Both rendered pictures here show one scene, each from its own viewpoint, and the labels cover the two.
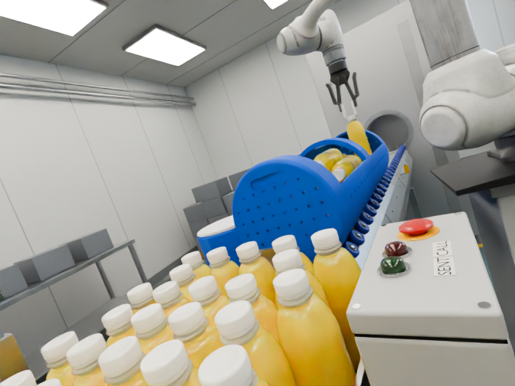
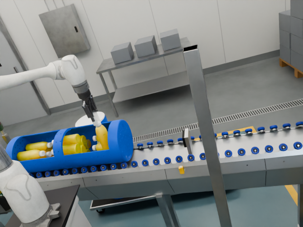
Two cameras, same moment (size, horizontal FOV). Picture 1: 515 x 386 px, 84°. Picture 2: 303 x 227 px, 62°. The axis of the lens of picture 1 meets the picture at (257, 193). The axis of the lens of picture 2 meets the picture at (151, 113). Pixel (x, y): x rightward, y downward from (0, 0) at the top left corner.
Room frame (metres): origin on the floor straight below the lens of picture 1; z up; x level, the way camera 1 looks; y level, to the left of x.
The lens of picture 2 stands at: (1.19, -1.96, 1.98)
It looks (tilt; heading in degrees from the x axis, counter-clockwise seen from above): 27 degrees down; 74
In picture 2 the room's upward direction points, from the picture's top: 18 degrees counter-clockwise
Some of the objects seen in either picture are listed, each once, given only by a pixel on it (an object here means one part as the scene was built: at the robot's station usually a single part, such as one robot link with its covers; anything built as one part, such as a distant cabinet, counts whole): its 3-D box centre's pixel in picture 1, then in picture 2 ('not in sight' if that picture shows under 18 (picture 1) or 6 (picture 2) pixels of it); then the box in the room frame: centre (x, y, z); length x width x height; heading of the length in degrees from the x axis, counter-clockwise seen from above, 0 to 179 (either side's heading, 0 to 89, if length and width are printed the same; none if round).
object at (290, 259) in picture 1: (287, 262); not in sight; (0.38, -0.01, 1.09); 0.04 x 0.04 x 0.02
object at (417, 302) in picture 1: (430, 295); not in sight; (0.27, -0.13, 1.05); 0.20 x 0.10 x 0.10; 147
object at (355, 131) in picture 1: (358, 139); (103, 136); (1.26, -0.50, 1.18); 0.07 x 0.07 x 0.19
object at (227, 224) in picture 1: (227, 223); (89, 120); (1.24, 0.17, 1.03); 0.28 x 0.28 x 0.01
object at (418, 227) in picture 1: (416, 227); not in sight; (0.31, -0.16, 1.11); 0.04 x 0.04 x 0.01
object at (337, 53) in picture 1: (334, 57); (80, 86); (1.25, -0.50, 1.55); 0.09 x 0.09 x 0.06
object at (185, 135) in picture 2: not in sight; (187, 142); (1.72, -0.73, 1.00); 0.10 x 0.04 x 0.15; 57
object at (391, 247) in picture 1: (395, 248); not in sight; (0.28, -0.11, 1.11); 0.02 x 0.02 x 0.01
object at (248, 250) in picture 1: (247, 250); not in sight; (0.50, 0.05, 1.09); 0.04 x 0.04 x 0.02
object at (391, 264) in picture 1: (391, 264); not in sight; (0.25, -0.10, 1.11); 0.02 x 0.02 x 0.01
